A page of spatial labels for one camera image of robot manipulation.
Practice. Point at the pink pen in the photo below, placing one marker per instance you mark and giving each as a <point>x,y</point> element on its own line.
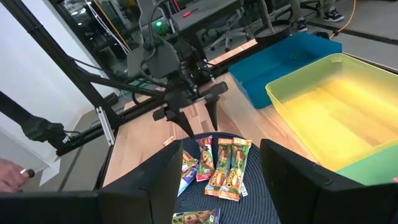
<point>190,12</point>

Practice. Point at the blue plastic bin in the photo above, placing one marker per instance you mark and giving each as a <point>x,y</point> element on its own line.
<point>280,62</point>

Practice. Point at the person's hand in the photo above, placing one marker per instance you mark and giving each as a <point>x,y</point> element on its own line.
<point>11,175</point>

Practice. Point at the blue label granola bar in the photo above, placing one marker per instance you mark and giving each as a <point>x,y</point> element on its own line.
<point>186,182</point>
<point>196,217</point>

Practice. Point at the grey side desk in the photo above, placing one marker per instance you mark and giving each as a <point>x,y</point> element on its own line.
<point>211,12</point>

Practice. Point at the white office chair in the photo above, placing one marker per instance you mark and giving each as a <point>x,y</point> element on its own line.
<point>228,34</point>

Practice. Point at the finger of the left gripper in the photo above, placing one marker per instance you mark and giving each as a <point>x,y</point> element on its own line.
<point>182,123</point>
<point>214,109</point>

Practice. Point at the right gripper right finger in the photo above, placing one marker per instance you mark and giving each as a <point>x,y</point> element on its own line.
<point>311,193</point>

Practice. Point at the red label granola bar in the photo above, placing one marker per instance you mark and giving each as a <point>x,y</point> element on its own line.
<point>205,161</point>

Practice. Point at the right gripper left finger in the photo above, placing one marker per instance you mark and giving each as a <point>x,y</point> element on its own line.
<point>140,193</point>

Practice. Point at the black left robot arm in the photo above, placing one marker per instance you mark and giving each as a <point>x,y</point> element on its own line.
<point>161,59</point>

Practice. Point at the black plant pot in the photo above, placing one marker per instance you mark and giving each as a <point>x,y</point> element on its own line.
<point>273,34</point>

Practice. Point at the person's shoe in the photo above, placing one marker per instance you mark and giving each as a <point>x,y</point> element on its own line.
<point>301,24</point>
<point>334,14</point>

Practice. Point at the green translucent plastic bin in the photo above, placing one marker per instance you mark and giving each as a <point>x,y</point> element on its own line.
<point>373,168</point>

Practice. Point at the yellow plastic bin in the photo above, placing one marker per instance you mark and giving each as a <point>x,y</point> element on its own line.
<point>342,118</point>

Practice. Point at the round dark blue woven mat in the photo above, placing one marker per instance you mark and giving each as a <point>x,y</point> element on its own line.
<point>252,186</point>

